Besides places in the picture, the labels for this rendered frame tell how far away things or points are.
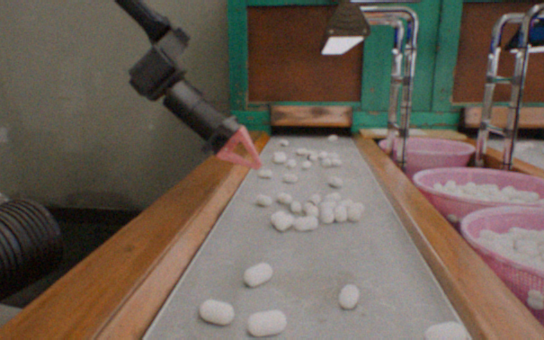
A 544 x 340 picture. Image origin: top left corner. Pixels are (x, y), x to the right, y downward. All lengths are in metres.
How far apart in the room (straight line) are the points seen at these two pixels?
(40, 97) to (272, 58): 1.81
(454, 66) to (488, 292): 1.23
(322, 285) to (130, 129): 2.30
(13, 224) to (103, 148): 2.18
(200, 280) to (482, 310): 0.30
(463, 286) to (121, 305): 0.34
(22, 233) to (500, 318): 0.58
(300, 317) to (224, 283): 0.11
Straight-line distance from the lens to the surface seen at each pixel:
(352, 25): 0.78
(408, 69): 1.01
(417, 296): 0.50
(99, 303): 0.44
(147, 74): 0.75
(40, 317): 0.44
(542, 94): 1.76
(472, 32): 1.66
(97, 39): 2.77
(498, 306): 0.46
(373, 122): 1.58
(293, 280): 0.50
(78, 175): 2.96
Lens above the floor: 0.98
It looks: 14 degrees down
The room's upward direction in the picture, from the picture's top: straight up
